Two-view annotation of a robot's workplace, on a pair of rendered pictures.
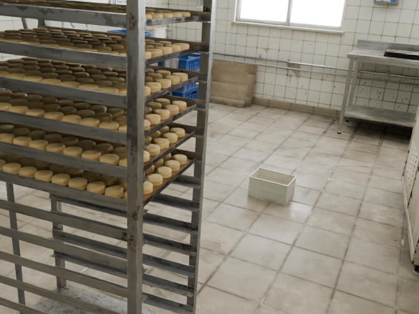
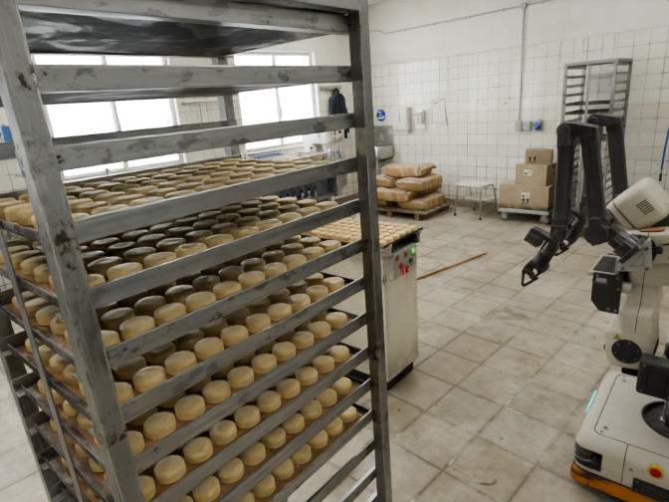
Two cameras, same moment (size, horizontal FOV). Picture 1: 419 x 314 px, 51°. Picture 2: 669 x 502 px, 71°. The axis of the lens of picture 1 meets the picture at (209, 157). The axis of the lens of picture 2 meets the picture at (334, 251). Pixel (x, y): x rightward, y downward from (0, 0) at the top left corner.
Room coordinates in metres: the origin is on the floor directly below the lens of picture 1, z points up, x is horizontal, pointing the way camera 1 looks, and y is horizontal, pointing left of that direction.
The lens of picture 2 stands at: (0.65, 1.12, 1.63)
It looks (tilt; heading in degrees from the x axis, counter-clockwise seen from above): 18 degrees down; 293
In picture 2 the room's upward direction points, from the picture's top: 5 degrees counter-clockwise
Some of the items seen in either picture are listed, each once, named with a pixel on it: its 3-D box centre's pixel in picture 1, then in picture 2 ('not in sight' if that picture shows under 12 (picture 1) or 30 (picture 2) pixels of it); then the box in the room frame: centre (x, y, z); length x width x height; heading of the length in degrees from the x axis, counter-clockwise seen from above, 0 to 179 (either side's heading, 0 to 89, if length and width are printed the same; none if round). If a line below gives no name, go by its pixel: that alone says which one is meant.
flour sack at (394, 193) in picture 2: not in sight; (395, 192); (2.38, -5.34, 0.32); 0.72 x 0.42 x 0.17; 161
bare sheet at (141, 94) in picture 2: not in sight; (159, 89); (1.28, 0.40, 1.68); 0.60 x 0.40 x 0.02; 71
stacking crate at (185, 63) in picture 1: (182, 63); not in sight; (5.70, 0.43, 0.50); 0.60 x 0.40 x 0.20; 159
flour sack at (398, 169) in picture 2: not in sight; (407, 169); (2.24, -5.53, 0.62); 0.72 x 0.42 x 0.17; 163
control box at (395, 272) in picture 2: not in sight; (402, 261); (1.26, -1.24, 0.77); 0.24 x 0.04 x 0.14; 71
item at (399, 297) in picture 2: not in sight; (354, 301); (1.60, -1.36, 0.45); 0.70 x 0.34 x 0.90; 161
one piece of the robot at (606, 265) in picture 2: not in sight; (616, 276); (0.29, -0.94, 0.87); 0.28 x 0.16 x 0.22; 72
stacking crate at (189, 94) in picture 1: (181, 94); not in sight; (5.70, 0.43, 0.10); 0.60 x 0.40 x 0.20; 154
